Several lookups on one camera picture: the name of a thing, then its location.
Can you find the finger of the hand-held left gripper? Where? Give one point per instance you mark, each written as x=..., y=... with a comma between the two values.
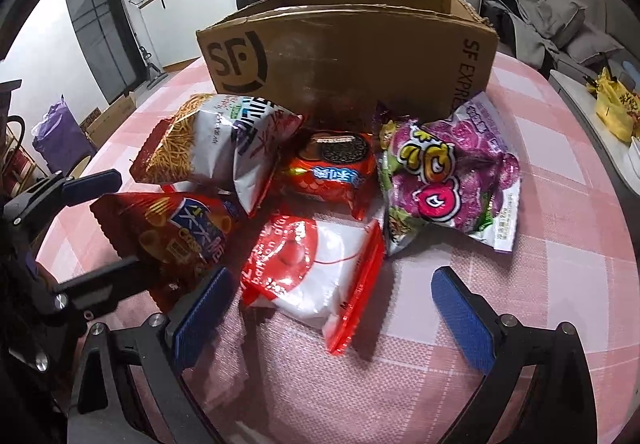
x=115, y=274
x=92, y=184

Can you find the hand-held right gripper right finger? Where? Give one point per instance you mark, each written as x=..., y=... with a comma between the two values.
x=462, y=319

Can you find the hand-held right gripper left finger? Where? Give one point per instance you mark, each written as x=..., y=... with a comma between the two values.
x=205, y=319

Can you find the white orange noodle snack bag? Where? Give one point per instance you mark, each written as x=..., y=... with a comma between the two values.
x=200, y=149

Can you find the white and red snack packet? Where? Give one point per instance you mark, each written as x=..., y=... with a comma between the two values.
x=320, y=269

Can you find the purple candy bag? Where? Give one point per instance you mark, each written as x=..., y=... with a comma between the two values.
x=445, y=174

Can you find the red cookie packet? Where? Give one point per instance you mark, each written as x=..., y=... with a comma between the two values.
x=325, y=174

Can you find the brown cardboard box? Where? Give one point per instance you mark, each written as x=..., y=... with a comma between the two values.
x=350, y=59

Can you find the floor cardboard box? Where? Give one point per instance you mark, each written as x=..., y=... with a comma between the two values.
x=112, y=116

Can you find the pink checked tablecloth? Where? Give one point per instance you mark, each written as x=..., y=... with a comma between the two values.
x=400, y=374

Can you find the stick vacuum cleaner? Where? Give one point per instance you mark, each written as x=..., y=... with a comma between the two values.
x=155, y=74

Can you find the dark glass door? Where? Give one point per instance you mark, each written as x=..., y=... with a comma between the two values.
x=100, y=24

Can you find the white lower kitchen cabinet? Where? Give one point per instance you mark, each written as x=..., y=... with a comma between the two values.
x=190, y=14

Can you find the white coffee table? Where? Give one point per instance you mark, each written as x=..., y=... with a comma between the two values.
x=585, y=124

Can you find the yellow plastic bag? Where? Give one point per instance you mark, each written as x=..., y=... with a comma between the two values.
x=615, y=104

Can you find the grey pillow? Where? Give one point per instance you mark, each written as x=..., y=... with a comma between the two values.
x=592, y=46

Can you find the grey sofa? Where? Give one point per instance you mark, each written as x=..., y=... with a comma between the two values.
x=590, y=44

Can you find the grey clothing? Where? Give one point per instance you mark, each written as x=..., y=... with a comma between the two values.
x=535, y=24

